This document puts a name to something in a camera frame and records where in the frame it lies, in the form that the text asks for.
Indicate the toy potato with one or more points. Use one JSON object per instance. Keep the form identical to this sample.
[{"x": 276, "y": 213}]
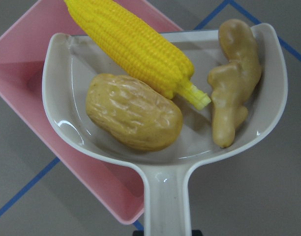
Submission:
[{"x": 132, "y": 112}]

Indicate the yellow toy corn cob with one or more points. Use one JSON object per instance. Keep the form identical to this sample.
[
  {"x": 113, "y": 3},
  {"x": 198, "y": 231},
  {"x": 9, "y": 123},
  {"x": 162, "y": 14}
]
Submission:
[{"x": 138, "y": 49}]

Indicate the beige plastic dustpan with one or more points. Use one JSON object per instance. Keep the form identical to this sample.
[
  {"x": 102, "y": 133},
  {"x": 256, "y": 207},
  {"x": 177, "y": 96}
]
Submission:
[{"x": 70, "y": 64}]

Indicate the pink plastic bin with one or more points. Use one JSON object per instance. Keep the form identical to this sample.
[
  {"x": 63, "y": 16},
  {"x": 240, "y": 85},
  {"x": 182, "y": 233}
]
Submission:
[{"x": 23, "y": 50}]

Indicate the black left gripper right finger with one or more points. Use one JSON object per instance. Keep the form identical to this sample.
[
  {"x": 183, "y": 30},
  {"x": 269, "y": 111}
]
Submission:
[{"x": 196, "y": 233}]

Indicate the toy ginger root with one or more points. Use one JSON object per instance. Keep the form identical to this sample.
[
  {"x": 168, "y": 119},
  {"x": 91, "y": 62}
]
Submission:
[{"x": 233, "y": 83}]

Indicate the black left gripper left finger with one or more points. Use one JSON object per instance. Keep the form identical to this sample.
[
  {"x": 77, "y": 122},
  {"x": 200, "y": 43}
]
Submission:
[{"x": 138, "y": 233}]

